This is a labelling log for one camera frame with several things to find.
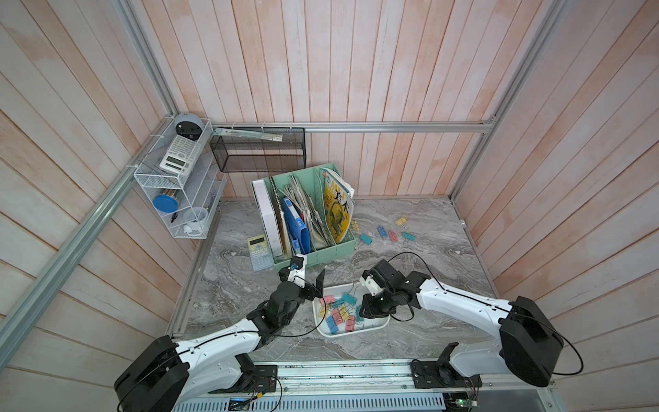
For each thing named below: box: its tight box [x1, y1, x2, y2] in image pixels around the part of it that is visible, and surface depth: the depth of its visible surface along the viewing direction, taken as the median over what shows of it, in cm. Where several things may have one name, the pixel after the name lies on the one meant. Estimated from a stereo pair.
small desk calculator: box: [247, 233, 274, 273], surface depth 102 cm
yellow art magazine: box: [320, 166, 356, 245], surface depth 95 cm
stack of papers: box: [278, 175, 334, 250], surface depth 92 cm
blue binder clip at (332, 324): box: [326, 315, 339, 334], surface depth 84 cm
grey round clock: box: [173, 112, 204, 141], surface depth 83 cm
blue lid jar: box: [152, 194, 180, 213], surface depth 79 cm
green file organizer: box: [264, 163, 357, 270], surface depth 95 cm
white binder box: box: [251, 178, 284, 260], surface depth 87 cm
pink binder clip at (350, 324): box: [344, 315, 357, 333], surface depth 84 cm
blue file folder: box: [282, 197, 311, 255], surface depth 89 cm
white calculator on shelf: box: [158, 134, 202, 176], surface depth 79 cm
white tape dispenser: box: [183, 206, 209, 236], surface depth 92 cm
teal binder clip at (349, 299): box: [341, 292, 357, 305], surface depth 89 cm
